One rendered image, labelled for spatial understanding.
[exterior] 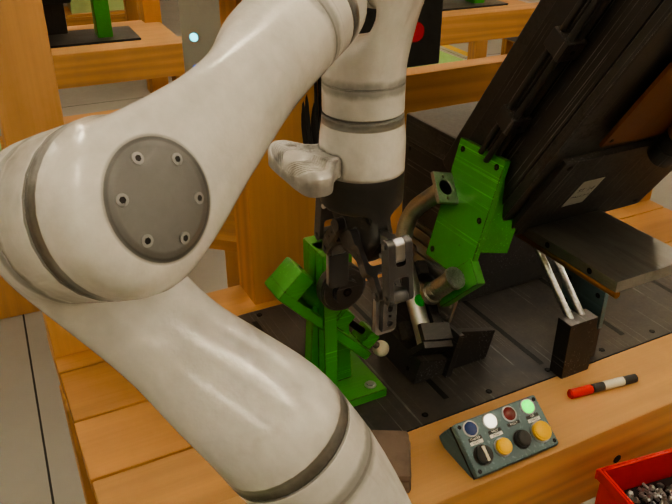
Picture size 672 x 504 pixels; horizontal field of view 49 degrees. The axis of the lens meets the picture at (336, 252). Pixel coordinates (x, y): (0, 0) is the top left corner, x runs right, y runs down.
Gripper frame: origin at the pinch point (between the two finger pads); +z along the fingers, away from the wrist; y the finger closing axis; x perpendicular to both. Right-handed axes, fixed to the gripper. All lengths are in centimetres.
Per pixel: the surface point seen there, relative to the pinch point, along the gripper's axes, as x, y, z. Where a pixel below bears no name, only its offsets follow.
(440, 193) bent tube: -35, 36, 10
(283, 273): -6.5, 34.3, 16.3
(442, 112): -51, 60, 6
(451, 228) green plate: -37, 35, 16
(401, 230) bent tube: -33, 43, 19
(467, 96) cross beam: -68, 74, 9
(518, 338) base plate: -51, 30, 40
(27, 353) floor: 29, 203, 130
